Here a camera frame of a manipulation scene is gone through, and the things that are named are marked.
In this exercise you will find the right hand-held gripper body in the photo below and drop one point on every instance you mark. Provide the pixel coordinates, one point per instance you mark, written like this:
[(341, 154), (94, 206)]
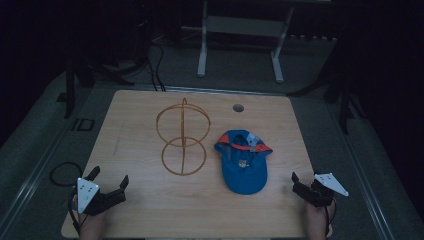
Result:
[(325, 188)]

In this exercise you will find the person's left hand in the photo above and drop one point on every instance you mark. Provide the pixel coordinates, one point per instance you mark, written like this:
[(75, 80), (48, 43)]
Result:
[(91, 226)]

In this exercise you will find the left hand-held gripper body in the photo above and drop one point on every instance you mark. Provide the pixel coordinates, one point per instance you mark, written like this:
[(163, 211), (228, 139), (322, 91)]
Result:
[(89, 196)]

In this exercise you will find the person's right hand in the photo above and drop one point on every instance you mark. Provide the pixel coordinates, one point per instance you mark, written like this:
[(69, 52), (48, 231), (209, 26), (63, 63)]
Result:
[(316, 221)]

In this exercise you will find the blue and orange cap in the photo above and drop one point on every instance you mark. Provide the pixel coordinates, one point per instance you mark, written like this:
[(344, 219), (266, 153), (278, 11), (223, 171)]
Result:
[(245, 166)]

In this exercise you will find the black rectangular floor bracket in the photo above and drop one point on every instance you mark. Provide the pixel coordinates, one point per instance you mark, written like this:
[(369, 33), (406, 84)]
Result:
[(83, 124)]

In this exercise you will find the white metal stand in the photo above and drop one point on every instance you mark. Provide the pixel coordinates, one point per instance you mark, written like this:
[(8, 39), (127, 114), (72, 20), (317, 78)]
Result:
[(202, 50)]

